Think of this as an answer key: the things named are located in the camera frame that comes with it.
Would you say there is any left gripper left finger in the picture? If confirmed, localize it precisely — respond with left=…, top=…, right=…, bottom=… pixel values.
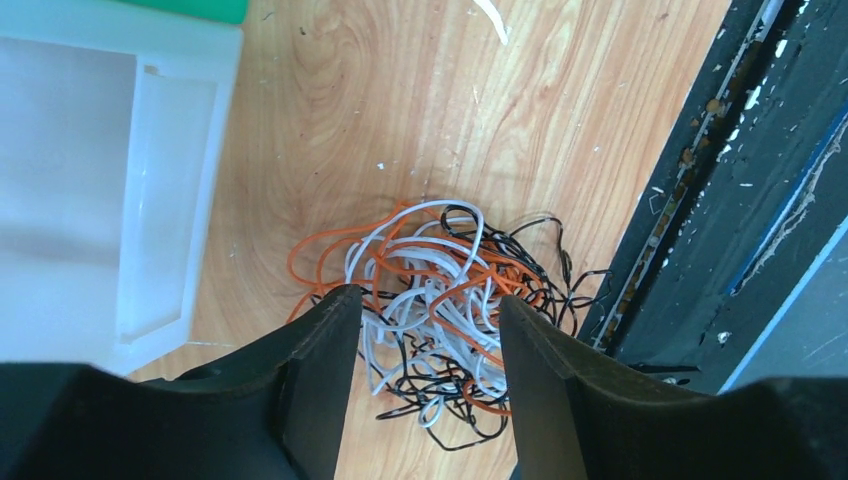
left=1, top=285, right=363, bottom=479

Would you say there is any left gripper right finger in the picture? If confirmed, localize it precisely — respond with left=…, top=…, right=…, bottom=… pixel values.
left=499, top=296, right=847, bottom=479

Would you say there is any cable bundle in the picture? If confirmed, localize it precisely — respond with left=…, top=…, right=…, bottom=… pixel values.
left=286, top=198, right=613, bottom=454

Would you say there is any white plastic bin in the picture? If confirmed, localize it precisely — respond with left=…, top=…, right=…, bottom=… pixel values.
left=1, top=1, right=243, bottom=375

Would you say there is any green plastic bin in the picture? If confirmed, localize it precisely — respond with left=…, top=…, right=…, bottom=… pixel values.
left=122, top=0, right=250, bottom=25

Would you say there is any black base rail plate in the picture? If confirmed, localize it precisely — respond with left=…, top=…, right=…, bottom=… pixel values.
left=578, top=1, right=847, bottom=393

